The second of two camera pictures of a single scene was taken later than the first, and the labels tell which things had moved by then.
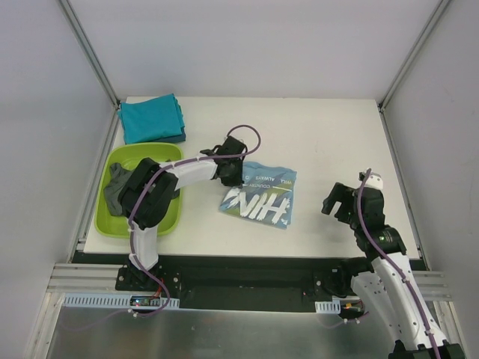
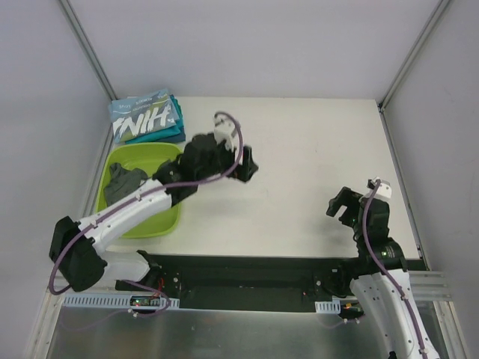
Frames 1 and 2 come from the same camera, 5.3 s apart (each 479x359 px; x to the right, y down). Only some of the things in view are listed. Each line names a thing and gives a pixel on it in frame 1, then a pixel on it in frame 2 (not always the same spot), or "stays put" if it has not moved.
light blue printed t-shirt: x=265 y=197 → x=134 y=115
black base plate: x=287 y=283 stays put
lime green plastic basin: x=108 y=224 stays put
